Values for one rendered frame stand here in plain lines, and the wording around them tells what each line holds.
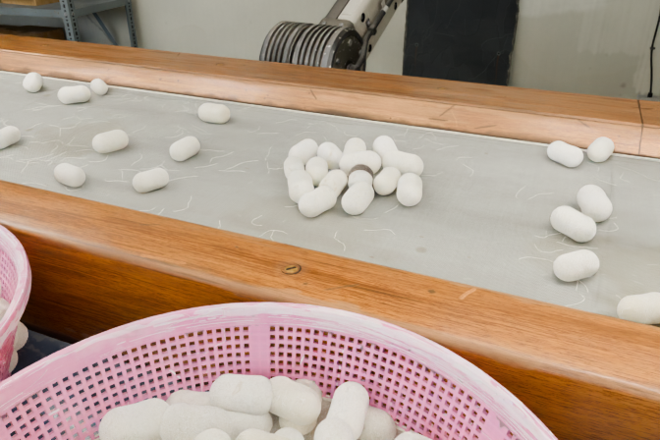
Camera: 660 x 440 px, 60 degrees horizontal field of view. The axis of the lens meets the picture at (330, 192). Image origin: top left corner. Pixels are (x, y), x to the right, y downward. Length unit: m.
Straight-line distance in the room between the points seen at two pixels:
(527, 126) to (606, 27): 1.90
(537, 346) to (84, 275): 0.28
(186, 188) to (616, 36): 2.18
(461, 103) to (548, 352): 0.39
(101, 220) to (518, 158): 0.37
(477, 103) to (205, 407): 0.45
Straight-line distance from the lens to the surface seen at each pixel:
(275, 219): 0.45
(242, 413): 0.30
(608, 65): 2.54
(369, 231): 0.43
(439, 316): 0.31
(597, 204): 0.47
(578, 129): 0.63
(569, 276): 0.39
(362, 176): 0.47
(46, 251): 0.42
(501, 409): 0.27
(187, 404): 0.30
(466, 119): 0.63
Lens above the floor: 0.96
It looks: 27 degrees down
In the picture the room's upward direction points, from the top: straight up
